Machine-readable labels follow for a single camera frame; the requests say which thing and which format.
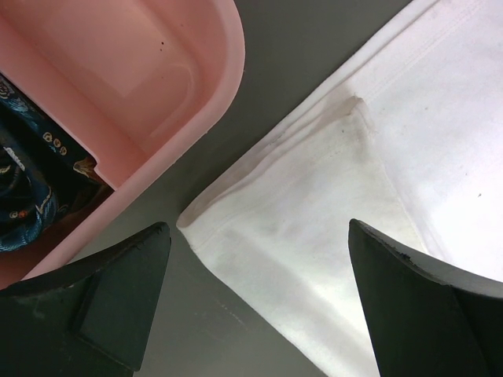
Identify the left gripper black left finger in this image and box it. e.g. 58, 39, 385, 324
1, 222, 171, 376

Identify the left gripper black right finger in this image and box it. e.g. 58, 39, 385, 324
348, 219, 502, 376

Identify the white t shirt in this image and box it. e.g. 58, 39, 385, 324
177, 1, 502, 376

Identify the rolled dark patterned sock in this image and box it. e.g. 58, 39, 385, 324
1, 77, 106, 252

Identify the pink compartment organizer tray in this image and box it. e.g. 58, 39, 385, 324
1, 1, 245, 287

